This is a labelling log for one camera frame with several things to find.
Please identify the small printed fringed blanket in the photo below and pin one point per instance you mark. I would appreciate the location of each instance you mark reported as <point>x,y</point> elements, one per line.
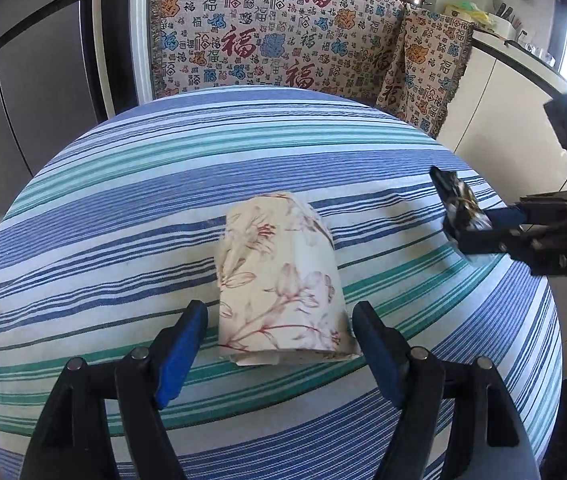
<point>423,70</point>

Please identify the grey refrigerator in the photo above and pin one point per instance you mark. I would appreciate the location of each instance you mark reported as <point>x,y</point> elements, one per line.
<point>28,75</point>

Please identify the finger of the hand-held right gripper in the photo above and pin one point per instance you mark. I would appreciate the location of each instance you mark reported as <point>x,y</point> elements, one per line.
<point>493,242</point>
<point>506,218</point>

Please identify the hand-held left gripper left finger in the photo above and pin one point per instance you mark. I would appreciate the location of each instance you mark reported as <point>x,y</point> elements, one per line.
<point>183,355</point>

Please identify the floral tissue packet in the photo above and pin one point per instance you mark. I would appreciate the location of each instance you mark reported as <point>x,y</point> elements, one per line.
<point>278,280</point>

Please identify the white kitchen counter cabinet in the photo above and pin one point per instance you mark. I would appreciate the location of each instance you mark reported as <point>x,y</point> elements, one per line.
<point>503,90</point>

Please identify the yellow-green plastic bag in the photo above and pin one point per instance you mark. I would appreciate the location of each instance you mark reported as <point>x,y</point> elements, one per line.
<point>471,14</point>

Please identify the glass jars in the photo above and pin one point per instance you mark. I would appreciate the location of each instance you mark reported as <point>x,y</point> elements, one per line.
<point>536,50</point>

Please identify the dark shiny wrapper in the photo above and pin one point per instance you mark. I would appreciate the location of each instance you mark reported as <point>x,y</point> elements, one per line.
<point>458,200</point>

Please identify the blue striped tablecloth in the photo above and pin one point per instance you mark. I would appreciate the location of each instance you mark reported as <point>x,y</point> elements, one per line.
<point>113,210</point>

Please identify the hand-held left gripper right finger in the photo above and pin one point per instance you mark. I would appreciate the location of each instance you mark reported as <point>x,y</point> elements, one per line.
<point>378,355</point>

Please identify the knife block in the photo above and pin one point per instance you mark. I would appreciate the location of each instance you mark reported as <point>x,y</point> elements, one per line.
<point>507,22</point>

